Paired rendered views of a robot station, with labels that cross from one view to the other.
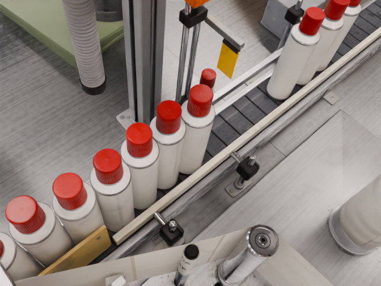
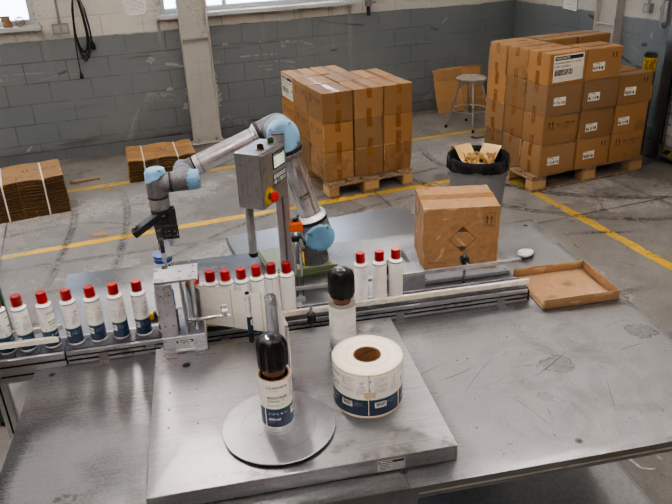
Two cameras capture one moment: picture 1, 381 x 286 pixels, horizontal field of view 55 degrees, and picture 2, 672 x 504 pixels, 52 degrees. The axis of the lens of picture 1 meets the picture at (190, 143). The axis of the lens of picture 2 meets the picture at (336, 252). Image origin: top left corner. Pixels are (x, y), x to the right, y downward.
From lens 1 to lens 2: 2.01 m
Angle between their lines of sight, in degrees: 44
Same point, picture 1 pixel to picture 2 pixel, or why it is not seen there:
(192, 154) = (284, 297)
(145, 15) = (281, 237)
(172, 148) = (269, 282)
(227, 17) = not seen: hidden behind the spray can
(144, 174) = (254, 286)
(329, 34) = (375, 268)
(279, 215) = (313, 338)
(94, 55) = (252, 239)
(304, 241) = (316, 347)
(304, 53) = (357, 272)
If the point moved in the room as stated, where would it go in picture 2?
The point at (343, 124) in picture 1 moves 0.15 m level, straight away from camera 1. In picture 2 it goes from (383, 321) to (423, 313)
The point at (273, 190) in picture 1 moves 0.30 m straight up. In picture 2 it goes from (319, 331) to (314, 251)
